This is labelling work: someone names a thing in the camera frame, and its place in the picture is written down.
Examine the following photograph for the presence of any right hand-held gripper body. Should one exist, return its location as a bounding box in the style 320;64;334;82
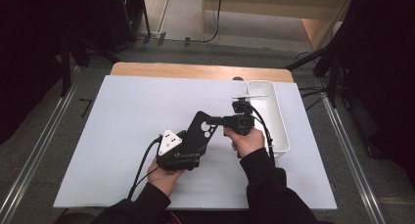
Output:
223;92;269;136

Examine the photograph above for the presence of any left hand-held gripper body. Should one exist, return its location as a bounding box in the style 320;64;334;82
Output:
156;129;201;172

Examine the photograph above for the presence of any black phone case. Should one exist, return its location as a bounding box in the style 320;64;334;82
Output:
174;110;220;159

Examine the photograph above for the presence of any white plastic bin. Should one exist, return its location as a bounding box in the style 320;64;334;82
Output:
244;80;291;158

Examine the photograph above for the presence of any person's left hand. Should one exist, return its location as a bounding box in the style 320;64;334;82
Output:
146;157;186;198

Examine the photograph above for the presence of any person's right hand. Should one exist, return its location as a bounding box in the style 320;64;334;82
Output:
223;126;266;158

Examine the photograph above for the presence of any wooden table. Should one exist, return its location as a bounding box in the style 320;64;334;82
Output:
110;62;295;84

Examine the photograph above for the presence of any white board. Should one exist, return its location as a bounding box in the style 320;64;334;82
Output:
53;74;338;211

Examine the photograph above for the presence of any black tripod stand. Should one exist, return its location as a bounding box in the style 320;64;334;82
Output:
58;31;120;98
285;0;360;109

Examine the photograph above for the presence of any beige wooden furniture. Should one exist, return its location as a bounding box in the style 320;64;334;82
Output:
200;0;356;52

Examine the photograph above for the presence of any black cabinet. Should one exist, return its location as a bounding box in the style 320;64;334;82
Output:
97;0;146;53

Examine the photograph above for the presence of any black curtain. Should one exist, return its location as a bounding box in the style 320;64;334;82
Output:
339;0;415;179
0;0;102;144

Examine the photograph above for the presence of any right hand-held gripper black cable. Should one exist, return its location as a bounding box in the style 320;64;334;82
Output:
249;103;277;168

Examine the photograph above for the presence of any hand-held gripper black cable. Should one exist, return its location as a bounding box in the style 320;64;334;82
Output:
249;103;277;168
126;135;163;201

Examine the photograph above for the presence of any left hand-held gripper black cable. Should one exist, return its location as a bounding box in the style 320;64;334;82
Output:
126;135;163;201

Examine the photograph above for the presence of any black floor cables bundle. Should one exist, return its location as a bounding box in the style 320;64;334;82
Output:
295;51;341;112

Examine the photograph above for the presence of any black power cable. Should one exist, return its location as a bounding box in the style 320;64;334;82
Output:
136;0;224;45

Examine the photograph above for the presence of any metal floor rail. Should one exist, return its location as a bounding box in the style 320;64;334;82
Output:
321;86;388;224
0;66;82;224

